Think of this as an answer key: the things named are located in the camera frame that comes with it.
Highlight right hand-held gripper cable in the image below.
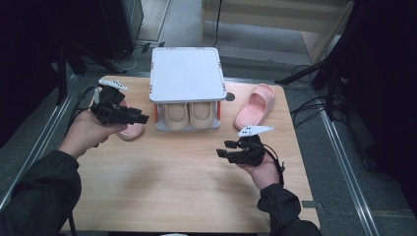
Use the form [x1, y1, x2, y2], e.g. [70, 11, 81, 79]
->
[262, 144, 286, 188]

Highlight black tape strip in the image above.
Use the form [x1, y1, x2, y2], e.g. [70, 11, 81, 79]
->
[301, 200, 324, 210]

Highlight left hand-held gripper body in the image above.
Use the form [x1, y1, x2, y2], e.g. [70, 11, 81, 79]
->
[89, 78, 136, 126]

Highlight white shoe rack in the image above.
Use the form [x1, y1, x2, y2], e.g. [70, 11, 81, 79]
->
[149, 46, 228, 133]

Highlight person's right hand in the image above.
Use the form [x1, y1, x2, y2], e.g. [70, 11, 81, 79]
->
[237, 154, 281, 192]

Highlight person's left hand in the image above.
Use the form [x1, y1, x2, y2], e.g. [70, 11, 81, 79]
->
[58, 109, 129, 161]

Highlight metal floor rail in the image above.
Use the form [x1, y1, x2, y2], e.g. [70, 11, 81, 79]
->
[319, 107, 382, 236]
[0, 74, 79, 210]

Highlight hand-held gripper cable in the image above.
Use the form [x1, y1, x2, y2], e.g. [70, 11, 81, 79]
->
[262, 144, 286, 188]
[64, 86, 99, 139]

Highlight left hand-held gripper cable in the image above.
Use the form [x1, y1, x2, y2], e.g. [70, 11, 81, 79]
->
[64, 86, 99, 139]

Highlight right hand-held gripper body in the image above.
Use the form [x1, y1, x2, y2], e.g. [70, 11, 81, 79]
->
[228, 125, 274, 166]

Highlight black floor cables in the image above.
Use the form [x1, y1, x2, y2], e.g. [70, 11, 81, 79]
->
[289, 63, 329, 129]

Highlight black cabinet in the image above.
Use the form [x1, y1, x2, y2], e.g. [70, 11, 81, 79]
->
[97, 0, 146, 62]

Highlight hanging black cable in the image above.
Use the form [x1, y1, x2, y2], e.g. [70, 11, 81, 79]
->
[212, 0, 224, 48]

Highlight black metal stand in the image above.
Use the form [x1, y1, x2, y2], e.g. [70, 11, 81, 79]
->
[274, 55, 349, 120]
[55, 40, 127, 106]

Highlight wooden cabinet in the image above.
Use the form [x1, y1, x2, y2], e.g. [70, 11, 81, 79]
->
[200, 0, 357, 65]

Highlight cream clog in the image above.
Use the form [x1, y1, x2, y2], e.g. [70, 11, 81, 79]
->
[162, 102, 191, 131]
[189, 102, 215, 130]

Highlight white floor cable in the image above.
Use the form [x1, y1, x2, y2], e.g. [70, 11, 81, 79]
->
[111, 45, 141, 72]

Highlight pink slipper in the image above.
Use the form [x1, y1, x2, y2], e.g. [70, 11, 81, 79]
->
[233, 83, 276, 132]
[116, 97, 146, 142]

